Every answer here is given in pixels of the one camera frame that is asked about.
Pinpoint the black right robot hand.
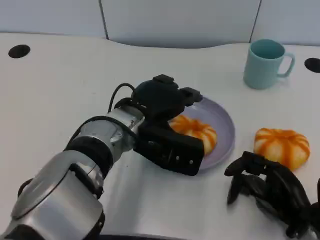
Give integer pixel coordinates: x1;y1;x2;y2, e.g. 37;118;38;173
223;150;320;239

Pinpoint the pale green mug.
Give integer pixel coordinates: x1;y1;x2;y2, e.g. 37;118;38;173
243;38;296;90

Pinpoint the grey partition screen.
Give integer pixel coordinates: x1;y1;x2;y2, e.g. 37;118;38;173
0;0;320;49

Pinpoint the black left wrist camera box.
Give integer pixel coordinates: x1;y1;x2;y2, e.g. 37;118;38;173
133;119;206;177

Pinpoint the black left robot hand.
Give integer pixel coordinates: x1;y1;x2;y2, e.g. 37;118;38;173
129;73;202;126

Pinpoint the orange white toy bread roll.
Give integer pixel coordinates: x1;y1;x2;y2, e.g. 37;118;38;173
253;127;311;172
168;114;218;157

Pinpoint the black table cable hole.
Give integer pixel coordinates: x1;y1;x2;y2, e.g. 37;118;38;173
304;57;320;74
7;44;31;59

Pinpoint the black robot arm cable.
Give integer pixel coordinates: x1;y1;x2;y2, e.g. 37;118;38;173
107;82;138;114

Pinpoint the lilac plate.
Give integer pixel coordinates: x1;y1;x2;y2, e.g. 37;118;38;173
174;96;236;172

